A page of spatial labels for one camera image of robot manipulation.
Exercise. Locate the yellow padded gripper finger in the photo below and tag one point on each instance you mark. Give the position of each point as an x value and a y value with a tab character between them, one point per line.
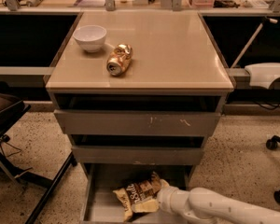
147	206

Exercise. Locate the brown chip bag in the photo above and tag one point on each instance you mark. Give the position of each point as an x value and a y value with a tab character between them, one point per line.
139	191

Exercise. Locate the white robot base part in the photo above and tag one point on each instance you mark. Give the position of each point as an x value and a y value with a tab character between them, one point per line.
263	74

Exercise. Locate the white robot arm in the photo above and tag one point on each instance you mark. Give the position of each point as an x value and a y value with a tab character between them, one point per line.
203	206

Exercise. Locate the bottom grey drawer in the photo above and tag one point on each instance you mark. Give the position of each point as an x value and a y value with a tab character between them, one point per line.
103	207

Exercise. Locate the grey drawer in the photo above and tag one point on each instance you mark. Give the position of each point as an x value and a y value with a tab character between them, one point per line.
140	123
103	207
138	155

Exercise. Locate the middle grey drawer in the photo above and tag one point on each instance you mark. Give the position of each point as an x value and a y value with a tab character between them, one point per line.
138	155

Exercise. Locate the grey drawer cabinet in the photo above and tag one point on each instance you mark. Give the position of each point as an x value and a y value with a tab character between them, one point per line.
174	68

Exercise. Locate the top grey drawer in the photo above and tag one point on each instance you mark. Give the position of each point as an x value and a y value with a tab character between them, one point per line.
140	123

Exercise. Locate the crushed gold soda can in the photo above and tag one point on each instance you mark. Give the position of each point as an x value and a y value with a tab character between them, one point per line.
119	59

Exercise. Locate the black chair on left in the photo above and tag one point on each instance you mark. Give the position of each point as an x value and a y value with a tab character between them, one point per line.
34	166

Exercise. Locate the white bowl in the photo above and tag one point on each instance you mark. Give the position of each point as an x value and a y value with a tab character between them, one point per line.
90	37

